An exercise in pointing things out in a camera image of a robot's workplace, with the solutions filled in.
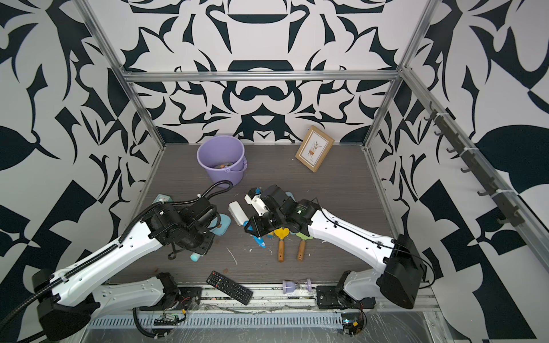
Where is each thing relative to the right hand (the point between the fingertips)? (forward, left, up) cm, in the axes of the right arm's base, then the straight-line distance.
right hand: (245, 225), depth 72 cm
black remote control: (-15, +6, -17) cm, 24 cm away
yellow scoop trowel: (-7, -12, +10) cm, 17 cm away
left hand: (-4, +13, -3) cm, 14 cm away
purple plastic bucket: (+43, +16, -14) cm, 48 cm away
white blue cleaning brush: (+2, +2, +1) cm, 3 cm away
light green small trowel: (-3, -20, -17) cm, 26 cm away
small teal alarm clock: (+20, +41, -15) cm, 48 cm away
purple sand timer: (-15, -15, -16) cm, 27 cm away
